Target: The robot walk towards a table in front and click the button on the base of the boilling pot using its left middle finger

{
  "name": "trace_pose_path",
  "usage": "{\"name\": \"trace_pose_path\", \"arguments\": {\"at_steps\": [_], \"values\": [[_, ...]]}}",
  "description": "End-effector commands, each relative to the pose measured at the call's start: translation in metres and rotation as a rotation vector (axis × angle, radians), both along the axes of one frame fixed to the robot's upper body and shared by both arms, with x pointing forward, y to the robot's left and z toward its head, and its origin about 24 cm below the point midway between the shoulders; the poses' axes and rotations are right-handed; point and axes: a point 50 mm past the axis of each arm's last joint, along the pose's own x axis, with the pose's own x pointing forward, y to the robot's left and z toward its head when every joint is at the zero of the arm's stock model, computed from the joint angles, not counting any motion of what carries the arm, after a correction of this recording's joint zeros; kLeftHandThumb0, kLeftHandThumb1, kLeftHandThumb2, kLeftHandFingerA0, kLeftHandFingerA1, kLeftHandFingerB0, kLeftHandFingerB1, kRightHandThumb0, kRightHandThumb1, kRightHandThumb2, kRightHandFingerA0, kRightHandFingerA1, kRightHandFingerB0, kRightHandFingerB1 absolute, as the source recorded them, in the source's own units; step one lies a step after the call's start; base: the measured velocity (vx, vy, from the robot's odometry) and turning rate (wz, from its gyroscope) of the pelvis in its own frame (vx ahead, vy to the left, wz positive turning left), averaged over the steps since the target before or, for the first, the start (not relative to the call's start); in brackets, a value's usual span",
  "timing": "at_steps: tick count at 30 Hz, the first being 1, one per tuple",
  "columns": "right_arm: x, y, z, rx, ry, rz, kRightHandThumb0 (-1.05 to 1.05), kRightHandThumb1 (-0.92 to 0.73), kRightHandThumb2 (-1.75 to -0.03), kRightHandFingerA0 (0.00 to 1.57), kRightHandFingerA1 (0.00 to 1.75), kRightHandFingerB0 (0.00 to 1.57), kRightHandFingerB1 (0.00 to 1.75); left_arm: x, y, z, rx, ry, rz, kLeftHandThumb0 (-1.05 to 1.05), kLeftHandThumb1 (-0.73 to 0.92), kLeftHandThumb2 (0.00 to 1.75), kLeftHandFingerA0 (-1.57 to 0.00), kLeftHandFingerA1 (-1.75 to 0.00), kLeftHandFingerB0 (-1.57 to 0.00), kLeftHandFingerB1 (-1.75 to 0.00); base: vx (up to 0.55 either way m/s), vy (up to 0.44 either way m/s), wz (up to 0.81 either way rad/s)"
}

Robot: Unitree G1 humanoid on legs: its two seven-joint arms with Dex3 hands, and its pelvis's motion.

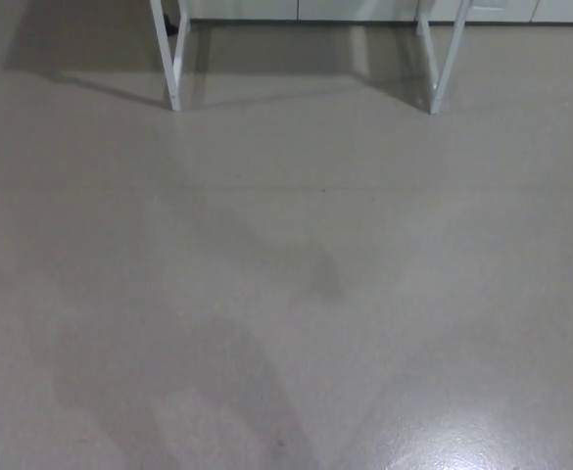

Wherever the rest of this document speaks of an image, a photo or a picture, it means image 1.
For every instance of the white cabinet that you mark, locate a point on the white cabinet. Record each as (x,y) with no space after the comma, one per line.
(345,9)

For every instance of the small black floor object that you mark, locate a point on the small black floor object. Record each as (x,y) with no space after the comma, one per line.
(170,25)

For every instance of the white table with metal frame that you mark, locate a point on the white table with metal frame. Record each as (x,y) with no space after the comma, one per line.
(174,73)

